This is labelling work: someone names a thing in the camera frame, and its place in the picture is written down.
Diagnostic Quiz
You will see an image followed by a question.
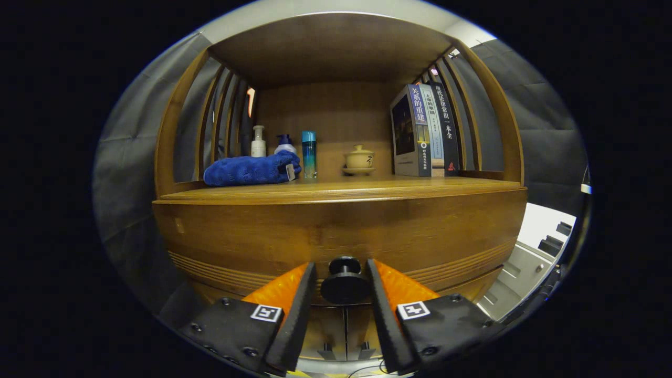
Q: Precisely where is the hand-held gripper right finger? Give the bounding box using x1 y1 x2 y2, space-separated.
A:
366 258 506 375

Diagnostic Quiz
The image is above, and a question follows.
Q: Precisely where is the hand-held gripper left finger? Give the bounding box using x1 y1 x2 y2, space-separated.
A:
176 261 317 377

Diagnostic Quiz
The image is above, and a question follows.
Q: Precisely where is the wooden drawer with black knob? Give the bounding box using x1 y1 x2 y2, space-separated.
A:
152 188 528 308

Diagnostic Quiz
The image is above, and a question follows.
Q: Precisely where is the wooden cabinet door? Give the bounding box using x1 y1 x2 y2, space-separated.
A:
345 306 386 362
299 306 347 362

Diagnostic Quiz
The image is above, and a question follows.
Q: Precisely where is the wooden countertop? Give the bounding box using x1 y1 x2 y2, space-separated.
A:
157 176 526 205

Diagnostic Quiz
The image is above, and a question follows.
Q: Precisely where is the wooden cabinet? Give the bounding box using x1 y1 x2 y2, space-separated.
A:
152 13 528 363

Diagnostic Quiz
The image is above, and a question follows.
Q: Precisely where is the blue folded towel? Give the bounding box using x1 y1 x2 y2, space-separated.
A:
203 150 302 187

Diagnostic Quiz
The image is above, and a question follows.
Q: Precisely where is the beige lidded teacup with saucer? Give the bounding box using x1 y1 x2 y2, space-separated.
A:
342 144 376 176

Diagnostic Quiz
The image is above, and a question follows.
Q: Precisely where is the teal blue bottle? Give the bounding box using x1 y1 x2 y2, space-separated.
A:
301 131 318 180

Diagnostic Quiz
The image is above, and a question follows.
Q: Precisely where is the white pump bottle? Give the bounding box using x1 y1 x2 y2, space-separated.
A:
251 125 267 158

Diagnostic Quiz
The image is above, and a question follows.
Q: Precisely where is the book with blue spine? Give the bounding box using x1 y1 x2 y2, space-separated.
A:
390 84 432 178

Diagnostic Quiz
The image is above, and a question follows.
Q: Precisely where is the book with white spine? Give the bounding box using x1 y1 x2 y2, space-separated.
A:
419 84 446 177

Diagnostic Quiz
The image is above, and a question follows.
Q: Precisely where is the book with black spine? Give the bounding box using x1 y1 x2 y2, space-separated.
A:
428 80 461 176

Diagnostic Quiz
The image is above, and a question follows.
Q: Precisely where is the black backdrop cloth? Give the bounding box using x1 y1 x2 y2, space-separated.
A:
93 31 590 321

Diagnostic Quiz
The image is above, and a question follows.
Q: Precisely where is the white box with black handles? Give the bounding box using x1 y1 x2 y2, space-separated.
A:
475 202 578 322

